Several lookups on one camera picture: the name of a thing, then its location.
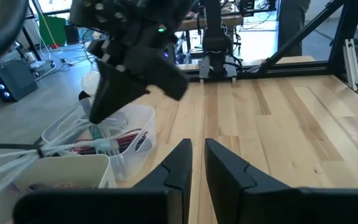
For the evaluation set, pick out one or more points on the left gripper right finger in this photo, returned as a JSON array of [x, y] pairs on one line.
[[259, 205]]

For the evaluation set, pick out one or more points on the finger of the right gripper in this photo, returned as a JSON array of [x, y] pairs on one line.
[[113, 90], [163, 74]]

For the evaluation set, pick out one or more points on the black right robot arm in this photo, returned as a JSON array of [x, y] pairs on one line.
[[216, 31]]

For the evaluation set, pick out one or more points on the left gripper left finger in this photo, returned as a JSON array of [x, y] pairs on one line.
[[154, 202]]

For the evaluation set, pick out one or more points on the person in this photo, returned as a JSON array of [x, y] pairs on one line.
[[292, 25]]

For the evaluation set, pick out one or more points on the white light bulb on base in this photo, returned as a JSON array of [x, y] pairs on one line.
[[90, 82]]

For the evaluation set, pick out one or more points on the green board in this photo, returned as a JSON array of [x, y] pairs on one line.
[[53, 29]]

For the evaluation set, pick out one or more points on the black computer with blue lights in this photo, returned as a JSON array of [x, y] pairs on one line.
[[14, 79]]

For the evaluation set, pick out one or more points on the frosted plastic bin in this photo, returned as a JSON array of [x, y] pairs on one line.
[[73, 171]]

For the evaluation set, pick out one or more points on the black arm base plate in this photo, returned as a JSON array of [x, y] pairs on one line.
[[217, 70]]

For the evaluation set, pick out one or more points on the clear plastic bin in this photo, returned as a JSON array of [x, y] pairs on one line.
[[141, 124]]

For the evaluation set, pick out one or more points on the silver aluminium bracket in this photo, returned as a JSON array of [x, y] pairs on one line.
[[352, 62]]

